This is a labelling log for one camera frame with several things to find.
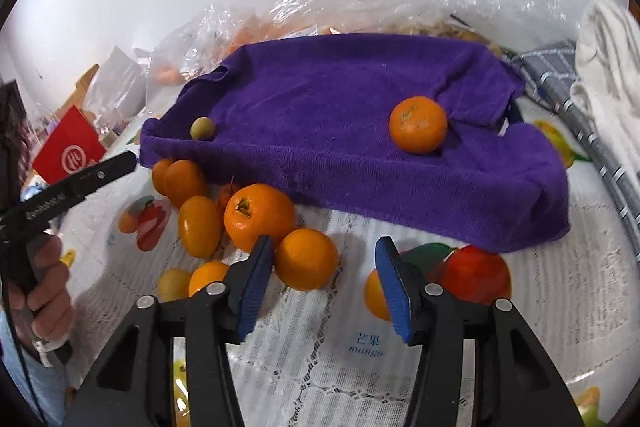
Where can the person's left hand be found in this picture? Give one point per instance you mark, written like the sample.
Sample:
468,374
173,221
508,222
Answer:
50,302

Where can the yellow small fruit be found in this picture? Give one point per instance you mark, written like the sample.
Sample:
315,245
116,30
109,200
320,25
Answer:
173,285

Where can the fruit printed white tablecloth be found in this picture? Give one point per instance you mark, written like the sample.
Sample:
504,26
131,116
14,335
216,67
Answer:
320,382

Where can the bagged orange fruit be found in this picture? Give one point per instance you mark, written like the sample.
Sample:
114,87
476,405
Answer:
169,74

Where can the red paper bag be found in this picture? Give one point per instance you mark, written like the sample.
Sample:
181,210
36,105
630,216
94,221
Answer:
67,152

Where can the small red apple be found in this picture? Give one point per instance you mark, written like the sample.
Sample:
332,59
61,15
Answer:
225,198

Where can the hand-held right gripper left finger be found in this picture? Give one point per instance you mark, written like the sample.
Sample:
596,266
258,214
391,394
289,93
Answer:
255,287

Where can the blue denim pants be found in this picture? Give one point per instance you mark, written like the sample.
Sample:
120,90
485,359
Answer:
45,387

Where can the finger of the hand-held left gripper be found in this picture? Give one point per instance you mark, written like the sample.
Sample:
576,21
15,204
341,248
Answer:
102,174

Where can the white plastic bag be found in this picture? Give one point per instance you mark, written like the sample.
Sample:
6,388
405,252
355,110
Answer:
117,87

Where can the brown dried snacks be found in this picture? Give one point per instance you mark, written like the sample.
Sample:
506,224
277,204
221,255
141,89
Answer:
450,30

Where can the large blemished orange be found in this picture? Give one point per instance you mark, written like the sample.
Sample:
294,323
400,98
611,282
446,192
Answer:
418,124

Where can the grey checked cloth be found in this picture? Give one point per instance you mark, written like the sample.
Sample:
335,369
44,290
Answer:
555,72

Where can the cardboard box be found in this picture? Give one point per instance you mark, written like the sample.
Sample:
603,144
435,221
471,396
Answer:
80,84

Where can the dark red striped cloth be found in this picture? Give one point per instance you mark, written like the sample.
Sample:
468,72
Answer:
10,132

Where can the small green round fruit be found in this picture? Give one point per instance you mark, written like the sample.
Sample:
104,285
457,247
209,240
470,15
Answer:
202,128

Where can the white towel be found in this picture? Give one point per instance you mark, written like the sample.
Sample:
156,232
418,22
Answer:
610,72

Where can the large orange with stem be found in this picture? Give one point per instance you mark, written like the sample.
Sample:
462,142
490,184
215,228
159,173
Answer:
259,217

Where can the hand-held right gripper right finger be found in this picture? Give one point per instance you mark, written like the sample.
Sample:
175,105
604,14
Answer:
392,292

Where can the small clear plastic bag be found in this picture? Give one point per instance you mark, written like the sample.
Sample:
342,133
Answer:
200,37

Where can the purple towel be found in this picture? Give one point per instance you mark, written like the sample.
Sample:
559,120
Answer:
325,107

